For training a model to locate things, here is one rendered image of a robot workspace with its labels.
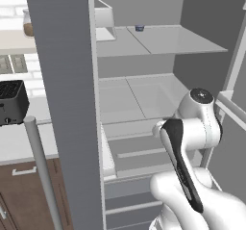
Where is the brown wooden drawer front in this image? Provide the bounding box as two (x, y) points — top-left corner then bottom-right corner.
(0, 158), (65, 199)

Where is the grey fridge door with rail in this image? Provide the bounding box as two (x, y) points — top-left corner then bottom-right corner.
(205, 0), (246, 206)

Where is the grey fridge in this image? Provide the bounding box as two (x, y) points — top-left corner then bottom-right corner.
(87, 0), (246, 230)

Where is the clear fridge door bin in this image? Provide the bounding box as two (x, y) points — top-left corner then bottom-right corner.
(93, 0), (118, 42)

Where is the black toaster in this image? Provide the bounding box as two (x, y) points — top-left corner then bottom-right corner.
(0, 79), (31, 127)

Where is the white door bin rail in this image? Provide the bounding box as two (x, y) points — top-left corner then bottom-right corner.
(213, 89), (246, 133)

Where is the grey fridge freezer drawer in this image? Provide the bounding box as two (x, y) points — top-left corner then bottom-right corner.
(103, 175), (165, 230)

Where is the silver cupboard door handle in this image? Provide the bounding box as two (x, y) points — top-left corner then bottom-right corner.
(0, 204), (8, 221)

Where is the grey cylindrical door handle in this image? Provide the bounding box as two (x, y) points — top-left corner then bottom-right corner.
(22, 115), (64, 230)

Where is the brown wooden cupboard door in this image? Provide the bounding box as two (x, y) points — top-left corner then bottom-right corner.
(0, 192), (74, 230)

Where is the grey wall outlet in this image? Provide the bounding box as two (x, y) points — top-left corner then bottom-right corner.
(10, 53), (29, 74)
(0, 55), (14, 75)

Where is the glass fridge shelf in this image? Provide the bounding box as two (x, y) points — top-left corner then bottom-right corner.
(98, 72), (190, 126)
(95, 24), (230, 59)

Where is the white drawer handle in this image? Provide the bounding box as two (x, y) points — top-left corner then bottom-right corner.
(12, 166), (38, 177)

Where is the glass jar with brown contents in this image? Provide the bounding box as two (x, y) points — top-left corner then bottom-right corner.
(22, 8), (35, 38)

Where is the beige wall shelf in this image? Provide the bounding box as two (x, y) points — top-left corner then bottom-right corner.
(0, 29), (38, 56)

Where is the grey fridge crisper drawer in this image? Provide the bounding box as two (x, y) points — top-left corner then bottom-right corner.
(102, 117), (206, 179)

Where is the white fridge door bin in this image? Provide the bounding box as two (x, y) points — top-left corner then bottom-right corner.
(100, 122), (118, 182)

